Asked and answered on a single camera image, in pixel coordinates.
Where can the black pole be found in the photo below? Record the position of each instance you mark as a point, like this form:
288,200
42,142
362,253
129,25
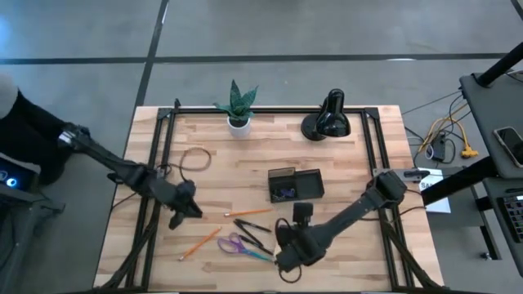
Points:
500,65

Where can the dark metal cart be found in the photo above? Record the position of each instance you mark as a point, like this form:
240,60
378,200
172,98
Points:
41,203

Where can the black mesh desk organizer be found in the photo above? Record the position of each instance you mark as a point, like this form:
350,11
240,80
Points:
310,183

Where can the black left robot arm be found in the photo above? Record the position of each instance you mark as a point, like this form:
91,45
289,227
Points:
122,167

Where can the dark keyboard tray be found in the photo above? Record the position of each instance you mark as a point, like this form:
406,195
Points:
496,228

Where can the black support beam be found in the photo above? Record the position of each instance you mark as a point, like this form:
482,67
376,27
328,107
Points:
457,183

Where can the black desk lamp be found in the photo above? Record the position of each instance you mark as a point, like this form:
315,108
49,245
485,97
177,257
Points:
331,122

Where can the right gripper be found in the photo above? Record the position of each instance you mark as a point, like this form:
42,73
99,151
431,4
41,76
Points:
296,245

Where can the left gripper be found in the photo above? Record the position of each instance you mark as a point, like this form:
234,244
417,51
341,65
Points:
184,195

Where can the smartphone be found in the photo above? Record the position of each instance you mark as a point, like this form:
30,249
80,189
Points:
510,145

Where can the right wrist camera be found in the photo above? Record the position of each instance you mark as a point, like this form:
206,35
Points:
302,212

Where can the grey side desk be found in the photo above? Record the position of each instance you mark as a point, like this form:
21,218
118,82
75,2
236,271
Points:
490,106

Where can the white paper sheet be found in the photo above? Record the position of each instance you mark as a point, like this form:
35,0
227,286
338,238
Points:
439,204

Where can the black power adapter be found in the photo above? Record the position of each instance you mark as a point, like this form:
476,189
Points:
439,149

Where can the person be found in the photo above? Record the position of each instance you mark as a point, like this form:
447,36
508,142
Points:
24,130

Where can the black keyboard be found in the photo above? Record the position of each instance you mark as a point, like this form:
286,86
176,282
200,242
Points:
515,216

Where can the purple binder clip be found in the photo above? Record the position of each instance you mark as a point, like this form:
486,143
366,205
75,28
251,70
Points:
288,192

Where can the black aluminium table frame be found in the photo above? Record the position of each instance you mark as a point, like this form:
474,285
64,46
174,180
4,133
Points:
265,110

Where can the black device with blue light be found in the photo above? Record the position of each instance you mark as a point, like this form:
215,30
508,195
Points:
12,181

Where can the snake plant in white pot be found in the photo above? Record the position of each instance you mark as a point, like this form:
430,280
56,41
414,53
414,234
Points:
239,122

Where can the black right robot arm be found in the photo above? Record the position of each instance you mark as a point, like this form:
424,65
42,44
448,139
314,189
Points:
355,208

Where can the grey mounting plate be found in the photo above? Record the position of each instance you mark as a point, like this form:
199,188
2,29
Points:
414,174

